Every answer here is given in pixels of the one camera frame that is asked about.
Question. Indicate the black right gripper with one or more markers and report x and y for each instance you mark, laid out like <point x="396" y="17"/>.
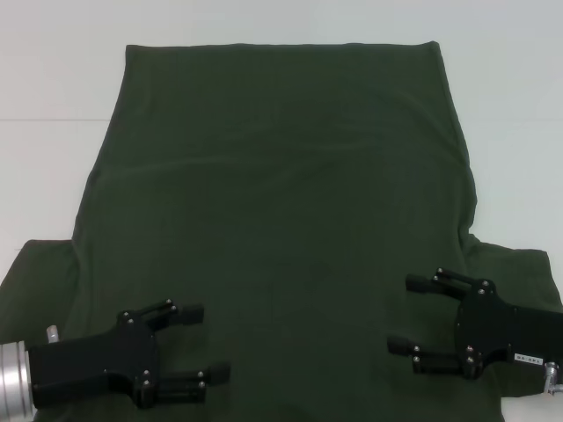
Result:
<point x="497" y="329"/>

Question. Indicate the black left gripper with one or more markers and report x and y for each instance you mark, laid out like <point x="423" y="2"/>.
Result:
<point x="97" y="360"/>

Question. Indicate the dark green shirt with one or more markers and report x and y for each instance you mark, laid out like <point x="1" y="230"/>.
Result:
<point x="281" y="184"/>

